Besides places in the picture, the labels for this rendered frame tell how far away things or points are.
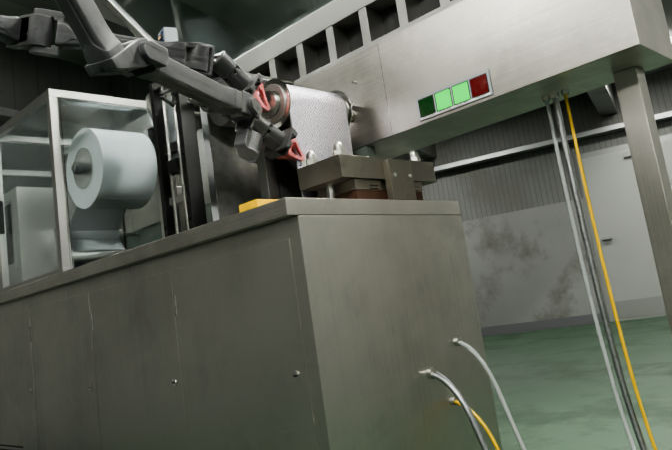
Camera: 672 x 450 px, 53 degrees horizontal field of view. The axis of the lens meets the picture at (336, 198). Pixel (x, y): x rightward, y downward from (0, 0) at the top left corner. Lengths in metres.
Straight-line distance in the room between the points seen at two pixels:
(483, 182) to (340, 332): 8.13
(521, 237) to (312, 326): 8.01
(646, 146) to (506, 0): 0.52
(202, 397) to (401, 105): 1.00
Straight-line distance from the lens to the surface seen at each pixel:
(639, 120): 1.86
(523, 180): 9.42
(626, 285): 9.15
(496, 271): 9.43
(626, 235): 9.15
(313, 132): 1.93
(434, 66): 1.99
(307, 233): 1.47
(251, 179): 2.24
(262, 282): 1.55
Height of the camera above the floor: 0.65
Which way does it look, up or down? 9 degrees up
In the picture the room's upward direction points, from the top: 8 degrees counter-clockwise
